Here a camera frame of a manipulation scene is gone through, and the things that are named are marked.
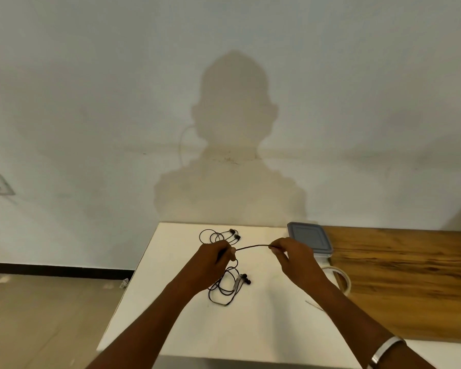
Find silver bracelet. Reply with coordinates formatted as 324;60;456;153
368;336;407;365

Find person's left forearm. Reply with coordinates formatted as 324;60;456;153
86;280;200;369

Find person's right hand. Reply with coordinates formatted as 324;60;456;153
268;237;331;293

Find black wired earphones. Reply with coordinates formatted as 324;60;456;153
199;228;242;245
207;243;278;307

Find brown wooden board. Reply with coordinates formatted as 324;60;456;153
322;225;461;344

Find container with grey lid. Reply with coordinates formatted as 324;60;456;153
287;221;334;260

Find clear tape roll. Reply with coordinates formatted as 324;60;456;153
322;264;352;296

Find white wall socket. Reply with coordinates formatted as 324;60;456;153
0;172;15;196

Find black skirting board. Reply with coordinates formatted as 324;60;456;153
0;261;135;281

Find person's right forearm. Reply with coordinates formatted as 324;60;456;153
307;282;437;369

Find person's left hand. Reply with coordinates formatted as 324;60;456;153
176;240;239;296

